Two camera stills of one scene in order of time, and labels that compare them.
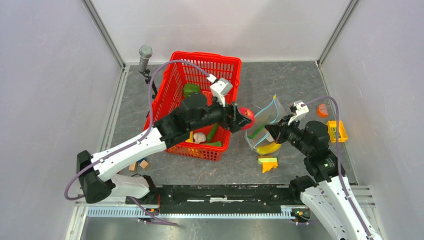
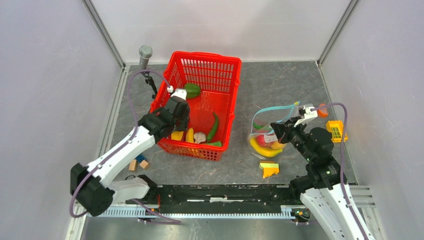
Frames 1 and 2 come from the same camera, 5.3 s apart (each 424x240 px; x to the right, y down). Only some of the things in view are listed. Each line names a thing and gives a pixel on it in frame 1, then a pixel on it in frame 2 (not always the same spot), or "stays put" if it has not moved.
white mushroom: (199, 137) stays put
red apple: (249, 114) -> (260, 140)
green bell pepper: (190, 88) stays put
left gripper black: (237, 121) -> (184, 125)
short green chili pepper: (212, 132) stays put
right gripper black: (277, 131) stays put
